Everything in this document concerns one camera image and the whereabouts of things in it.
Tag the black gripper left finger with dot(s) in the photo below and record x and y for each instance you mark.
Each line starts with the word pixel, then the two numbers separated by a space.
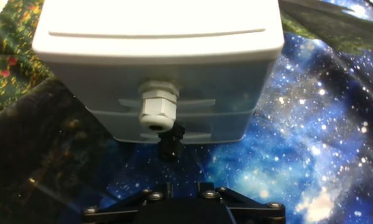
pixel 111 211

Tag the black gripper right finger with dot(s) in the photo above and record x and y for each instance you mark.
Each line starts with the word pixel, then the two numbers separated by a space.
pixel 257 211

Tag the galaxy and forest print cloth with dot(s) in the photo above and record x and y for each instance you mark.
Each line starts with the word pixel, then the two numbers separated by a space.
pixel 298 140

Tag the black drawer knob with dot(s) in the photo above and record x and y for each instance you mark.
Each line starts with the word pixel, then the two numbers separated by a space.
pixel 170 146

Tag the white plastic drawer cabinet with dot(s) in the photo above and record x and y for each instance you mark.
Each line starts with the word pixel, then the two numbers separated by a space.
pixel 158 18

